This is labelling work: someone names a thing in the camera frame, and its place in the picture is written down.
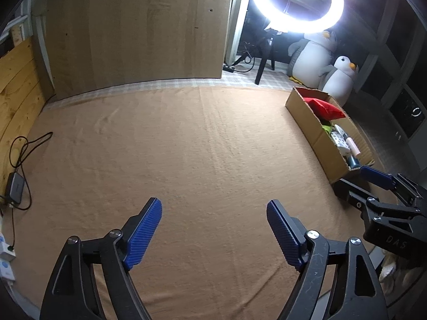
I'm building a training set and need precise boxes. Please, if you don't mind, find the gloved right hand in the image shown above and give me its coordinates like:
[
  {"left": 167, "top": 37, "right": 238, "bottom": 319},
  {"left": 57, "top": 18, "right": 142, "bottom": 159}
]
[{"left": 379, "top": 250, "right": 424, "bottom": 295}]

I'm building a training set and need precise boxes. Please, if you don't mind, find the red fabric pouch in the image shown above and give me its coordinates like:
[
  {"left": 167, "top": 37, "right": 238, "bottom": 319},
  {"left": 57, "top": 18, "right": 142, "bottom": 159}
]
[{"left": 303, "top": 98, "right": 346, "bottom": 121}]

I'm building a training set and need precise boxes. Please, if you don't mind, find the small pink bottle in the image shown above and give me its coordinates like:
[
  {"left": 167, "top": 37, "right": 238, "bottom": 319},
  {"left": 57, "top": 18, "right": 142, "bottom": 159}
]
[{"left": 345, "top": 137, "right": 361, "bottom": 158}]

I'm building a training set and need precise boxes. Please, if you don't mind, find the black tripod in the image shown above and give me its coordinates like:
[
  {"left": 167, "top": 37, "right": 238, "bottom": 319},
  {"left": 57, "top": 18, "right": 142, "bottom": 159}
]
[{"left": 232, "top": 29, "right": 275, "bottom": 85}]

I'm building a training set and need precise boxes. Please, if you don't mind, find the white blue lotion tube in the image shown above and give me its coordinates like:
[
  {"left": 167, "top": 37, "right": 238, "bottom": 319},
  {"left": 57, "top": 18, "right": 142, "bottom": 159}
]
[{"left": 334, "top": 124, "right": 361, "bottom": 169}]

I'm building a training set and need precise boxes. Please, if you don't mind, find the green tube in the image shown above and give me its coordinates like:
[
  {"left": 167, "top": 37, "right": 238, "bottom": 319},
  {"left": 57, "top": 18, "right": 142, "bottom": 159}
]
[{"left": 322, "top": 125, "right": 334, "bottom": 135}]

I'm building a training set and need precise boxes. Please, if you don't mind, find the cardboard box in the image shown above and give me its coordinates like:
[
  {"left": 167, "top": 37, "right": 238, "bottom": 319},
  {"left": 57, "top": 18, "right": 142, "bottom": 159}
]
[{"left": 285, "top": 87, "right": 375, "bottom": 184}]

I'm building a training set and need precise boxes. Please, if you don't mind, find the black charger with cable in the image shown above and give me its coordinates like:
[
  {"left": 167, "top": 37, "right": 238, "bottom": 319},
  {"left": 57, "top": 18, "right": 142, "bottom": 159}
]
[{"left": 1, "top": 131, "right": 54, "bottom": 212}]

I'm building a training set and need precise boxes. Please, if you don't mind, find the white power adapter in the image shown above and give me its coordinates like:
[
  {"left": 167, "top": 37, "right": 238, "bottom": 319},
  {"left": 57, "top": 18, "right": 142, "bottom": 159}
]
[{"left": 0, "top": 234, "right": 16, "bottom": 282}]

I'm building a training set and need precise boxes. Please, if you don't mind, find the small penguin plush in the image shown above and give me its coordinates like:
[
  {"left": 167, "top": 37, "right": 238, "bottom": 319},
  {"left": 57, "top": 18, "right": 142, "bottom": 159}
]
[{"left": 318, "top": 56, "right": 359, "bottom": 107}]

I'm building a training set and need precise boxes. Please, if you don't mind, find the large penguin plush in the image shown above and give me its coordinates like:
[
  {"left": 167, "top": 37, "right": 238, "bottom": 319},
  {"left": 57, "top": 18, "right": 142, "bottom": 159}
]
[{"left": 287, "top": 30, "right": 337, "bottom": 88}]

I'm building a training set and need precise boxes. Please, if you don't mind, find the pine plank panel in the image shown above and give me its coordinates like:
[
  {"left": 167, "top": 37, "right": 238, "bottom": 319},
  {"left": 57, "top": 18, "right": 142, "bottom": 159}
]
[{"left": 1, "top": 38, "right": 46, "bottom": 191}]

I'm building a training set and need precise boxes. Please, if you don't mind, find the black power strip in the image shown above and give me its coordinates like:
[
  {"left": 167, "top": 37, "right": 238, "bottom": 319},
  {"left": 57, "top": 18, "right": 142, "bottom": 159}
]
[{"left": 222, "top": 64, "right": 235, "bottom": 73}]

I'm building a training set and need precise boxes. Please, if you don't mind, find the white dotted tissue pack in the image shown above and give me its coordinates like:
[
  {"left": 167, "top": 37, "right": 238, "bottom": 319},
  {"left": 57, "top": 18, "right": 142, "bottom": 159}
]
[{"left": 330, "top": 130, "right": 351, "bottom": 157}]

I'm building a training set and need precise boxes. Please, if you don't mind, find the large wooden board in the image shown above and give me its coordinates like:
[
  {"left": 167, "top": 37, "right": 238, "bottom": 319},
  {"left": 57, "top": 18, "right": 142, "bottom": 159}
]
[{"left": 46, "top": 0, "right": 230, "bottom": 98}]

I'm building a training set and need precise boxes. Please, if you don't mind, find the ring light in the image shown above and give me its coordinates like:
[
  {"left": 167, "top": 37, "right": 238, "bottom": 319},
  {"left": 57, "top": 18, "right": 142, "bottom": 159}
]
[{"left": 253, "top": 0, "right": 345, "bottom": 33}]

